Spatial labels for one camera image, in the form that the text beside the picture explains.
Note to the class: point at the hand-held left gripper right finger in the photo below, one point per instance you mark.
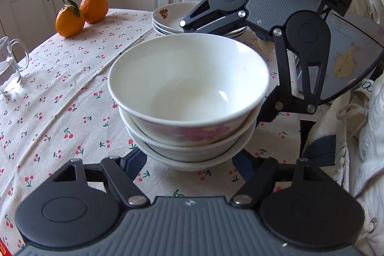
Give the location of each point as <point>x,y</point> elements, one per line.
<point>244,164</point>

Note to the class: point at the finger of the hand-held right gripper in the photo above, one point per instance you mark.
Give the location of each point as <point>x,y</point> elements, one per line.
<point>283,70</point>
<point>216,20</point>

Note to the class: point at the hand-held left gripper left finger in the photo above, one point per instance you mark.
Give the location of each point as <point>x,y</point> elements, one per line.
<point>135,161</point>

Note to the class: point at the pale blue printed stool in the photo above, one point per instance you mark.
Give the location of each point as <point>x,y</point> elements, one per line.
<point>351,58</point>

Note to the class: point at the cherry print tablecloth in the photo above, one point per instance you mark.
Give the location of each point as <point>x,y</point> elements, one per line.
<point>60,112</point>

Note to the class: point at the person's white jacket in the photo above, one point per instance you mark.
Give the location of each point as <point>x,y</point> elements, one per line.
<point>354,184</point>

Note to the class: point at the bumpy orange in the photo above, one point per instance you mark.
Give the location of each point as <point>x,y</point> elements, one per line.
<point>94,7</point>

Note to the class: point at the orange with leaf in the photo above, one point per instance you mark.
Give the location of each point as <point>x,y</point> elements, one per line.
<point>69,23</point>

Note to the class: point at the glass mug with water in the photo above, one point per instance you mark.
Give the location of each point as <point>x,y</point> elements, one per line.
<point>9,70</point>

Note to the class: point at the red cardboard box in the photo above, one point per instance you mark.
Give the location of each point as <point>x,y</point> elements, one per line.
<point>4,248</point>

